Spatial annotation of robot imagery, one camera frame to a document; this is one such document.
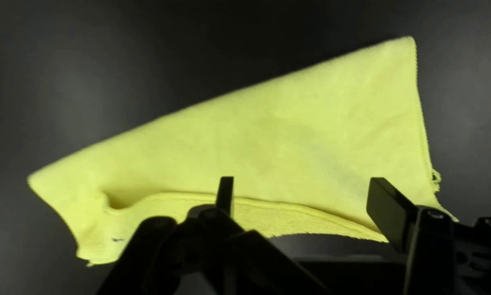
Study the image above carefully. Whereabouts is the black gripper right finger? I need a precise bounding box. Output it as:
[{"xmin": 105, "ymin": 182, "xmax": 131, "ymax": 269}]
[{"xmin": 365, "ymin": 176, "xmax": 458, "ymax": 295}]

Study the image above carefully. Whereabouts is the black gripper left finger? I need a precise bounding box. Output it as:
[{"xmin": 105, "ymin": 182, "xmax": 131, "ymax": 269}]
[{"xmin": 98, "ymin": 174, "xmax": 330, "ymax": 295}]

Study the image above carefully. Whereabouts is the yellow towel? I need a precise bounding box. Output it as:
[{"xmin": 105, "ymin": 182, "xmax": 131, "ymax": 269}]
[{"xmin": 26, "ymin": 35, "xmax": 458, "ymax": 268}]

